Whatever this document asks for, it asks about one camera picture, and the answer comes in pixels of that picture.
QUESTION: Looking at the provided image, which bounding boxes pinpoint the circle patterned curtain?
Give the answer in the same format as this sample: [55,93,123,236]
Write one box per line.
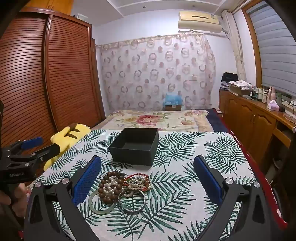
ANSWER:
[96,34,216,112]

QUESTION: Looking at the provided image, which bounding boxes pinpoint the red cord bracelet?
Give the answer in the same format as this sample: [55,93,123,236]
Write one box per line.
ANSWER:
[122,174,153,193]

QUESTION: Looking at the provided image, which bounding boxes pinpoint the cream air conditioner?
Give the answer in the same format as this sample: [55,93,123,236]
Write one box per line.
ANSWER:
[178,10,222,33]

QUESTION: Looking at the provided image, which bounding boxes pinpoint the silver bangle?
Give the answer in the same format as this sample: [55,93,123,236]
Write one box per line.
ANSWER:
[118,188,146,213]

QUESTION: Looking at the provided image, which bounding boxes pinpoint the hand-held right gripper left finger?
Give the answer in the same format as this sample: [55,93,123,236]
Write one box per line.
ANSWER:
[24,155,102,241]

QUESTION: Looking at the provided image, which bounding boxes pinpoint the wooden overhead cabinet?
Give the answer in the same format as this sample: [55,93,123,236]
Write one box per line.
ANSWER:
[21,0,74,16]

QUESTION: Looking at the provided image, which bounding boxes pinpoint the person's left hand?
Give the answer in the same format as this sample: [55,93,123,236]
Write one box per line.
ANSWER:
[0,183,28,217]

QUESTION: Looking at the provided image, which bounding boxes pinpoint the row of small bottles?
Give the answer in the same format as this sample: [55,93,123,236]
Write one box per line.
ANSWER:
[251,86,270,102]

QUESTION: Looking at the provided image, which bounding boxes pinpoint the white power strip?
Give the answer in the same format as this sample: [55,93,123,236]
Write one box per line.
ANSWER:
[281,100,296,114]

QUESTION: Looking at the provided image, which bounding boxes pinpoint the cardboard box with cloths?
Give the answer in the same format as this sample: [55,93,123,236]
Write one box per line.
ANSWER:
[228,80,253,96]

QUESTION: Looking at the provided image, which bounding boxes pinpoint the yellow plush toy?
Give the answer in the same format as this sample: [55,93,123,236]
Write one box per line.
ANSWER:
[44,124,92,171]

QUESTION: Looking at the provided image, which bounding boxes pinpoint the white bead bracelet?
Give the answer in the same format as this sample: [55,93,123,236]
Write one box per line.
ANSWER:
[126,175,152,193]

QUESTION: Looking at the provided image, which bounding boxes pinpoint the grey window blind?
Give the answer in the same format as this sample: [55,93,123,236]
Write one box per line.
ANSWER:
[245,0,296,95]

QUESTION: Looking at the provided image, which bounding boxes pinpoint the person's left forearm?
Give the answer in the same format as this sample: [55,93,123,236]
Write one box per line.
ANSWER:
[0,204,25,241]

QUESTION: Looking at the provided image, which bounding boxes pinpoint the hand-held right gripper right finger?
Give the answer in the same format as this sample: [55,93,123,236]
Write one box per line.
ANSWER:
[193,155,278,241]

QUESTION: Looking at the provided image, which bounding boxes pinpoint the pale green jade bangle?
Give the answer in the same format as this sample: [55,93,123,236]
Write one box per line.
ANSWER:
[88,189,116,215]

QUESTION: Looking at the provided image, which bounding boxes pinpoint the black box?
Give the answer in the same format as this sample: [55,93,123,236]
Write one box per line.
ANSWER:
[109,127,159,167]

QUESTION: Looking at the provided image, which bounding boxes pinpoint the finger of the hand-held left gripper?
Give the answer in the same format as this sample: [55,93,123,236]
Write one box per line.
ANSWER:
[6,137,44,153]
[10,143,60,163]

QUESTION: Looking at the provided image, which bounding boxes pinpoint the wooden sideboard cabinet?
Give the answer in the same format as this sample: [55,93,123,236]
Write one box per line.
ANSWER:
[218,89,296,186]

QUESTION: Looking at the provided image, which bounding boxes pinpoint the dark blue blanket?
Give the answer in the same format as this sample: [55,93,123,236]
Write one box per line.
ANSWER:
[206,108,232,133]

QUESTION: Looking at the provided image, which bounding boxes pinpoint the pile of dark clothes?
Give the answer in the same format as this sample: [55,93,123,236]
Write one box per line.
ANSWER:
[221,72,238,90]

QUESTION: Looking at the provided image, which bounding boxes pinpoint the cream side curtain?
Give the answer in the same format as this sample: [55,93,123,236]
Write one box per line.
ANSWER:
[221,9,247,81]

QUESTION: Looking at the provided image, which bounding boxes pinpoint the leaf print tablecloth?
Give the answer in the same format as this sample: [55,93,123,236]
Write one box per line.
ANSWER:
[28,128,264,241]

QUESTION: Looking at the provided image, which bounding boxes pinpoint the white pearl bracelet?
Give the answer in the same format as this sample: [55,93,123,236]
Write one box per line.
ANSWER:
[103,175,130,197]

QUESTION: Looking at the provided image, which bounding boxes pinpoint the brown louvered wardrobe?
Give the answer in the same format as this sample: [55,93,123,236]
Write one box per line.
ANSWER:
[0,7,105,186]

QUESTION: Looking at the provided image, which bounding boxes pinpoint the brown wooden bead bracelet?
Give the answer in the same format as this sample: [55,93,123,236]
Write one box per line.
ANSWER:
[97,171,125,205]

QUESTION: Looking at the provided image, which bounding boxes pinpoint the blue plastic bag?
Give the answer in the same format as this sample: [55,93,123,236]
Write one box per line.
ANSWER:
[163,93,183,107]

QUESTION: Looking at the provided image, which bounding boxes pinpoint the beige vase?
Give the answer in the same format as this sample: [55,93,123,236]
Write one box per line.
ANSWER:
[266,86,277,105]

